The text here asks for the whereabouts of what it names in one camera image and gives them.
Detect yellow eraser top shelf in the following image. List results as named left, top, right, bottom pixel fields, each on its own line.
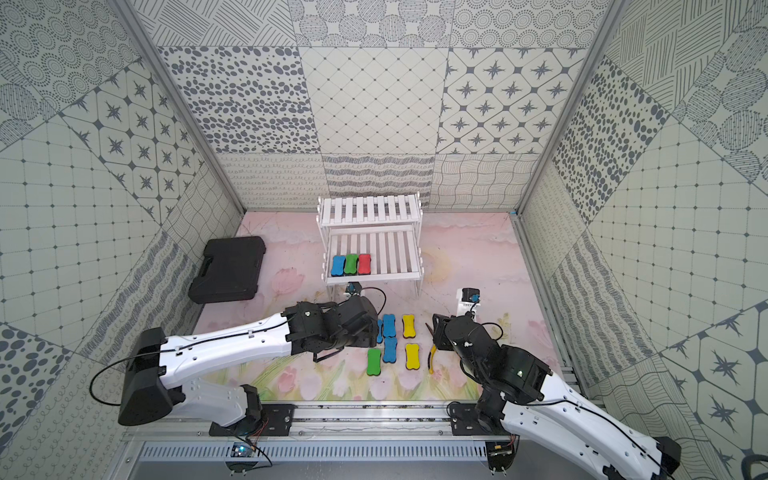
left=402, top=314, right=416, bottom=339

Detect green eraser shelf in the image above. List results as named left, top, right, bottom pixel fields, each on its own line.
left=344, top=254, right=359, bottom=276
left=366, top=348, right=382, bottom=376

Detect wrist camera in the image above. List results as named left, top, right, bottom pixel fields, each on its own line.
left=456, top=287, right=480, bottom=316
left=345, top=282, right=362, bottom=297

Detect yellow eraser shelf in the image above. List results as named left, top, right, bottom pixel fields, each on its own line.
left=405, top=343, right=420, bottom=371
left=402, top=314, right=416, bottom=339

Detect aluminium mounting rail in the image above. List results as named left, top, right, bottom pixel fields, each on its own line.
left=128, top=398, right=619, bottom=442

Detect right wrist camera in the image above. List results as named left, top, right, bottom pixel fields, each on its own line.
left=456, top=287, right=480, bottom=316

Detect white cable duct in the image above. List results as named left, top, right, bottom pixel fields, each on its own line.
left=139, top=440, right=486, bottom=463

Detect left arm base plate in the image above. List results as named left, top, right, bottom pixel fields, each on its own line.
left=208, top=403, right=296, bottom=438

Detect black plastic tool case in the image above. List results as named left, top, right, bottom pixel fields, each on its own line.
left=188, top=236, right=266, bottom=305

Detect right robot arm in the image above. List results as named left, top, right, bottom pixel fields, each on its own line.
left=430, top=312, right=682, bottom=479

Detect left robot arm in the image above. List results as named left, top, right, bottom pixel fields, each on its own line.
left=115, top=295, right=379, bottom=436

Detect red eraser shelf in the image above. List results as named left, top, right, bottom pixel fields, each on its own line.
left=357, top=254, right=372, bottom=275

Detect white wooden two-tier shelf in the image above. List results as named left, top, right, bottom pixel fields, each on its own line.
left=316, top=193, right=424, bottom=293

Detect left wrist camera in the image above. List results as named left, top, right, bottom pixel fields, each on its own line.
left=345, top=282, right=362, bottom=297

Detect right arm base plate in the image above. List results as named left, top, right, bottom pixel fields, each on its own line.
left=446, top=401, right=508, bottom=436

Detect yellow handled pliers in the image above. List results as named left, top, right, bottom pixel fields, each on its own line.
left=427, top=324, right=438, bottom=375

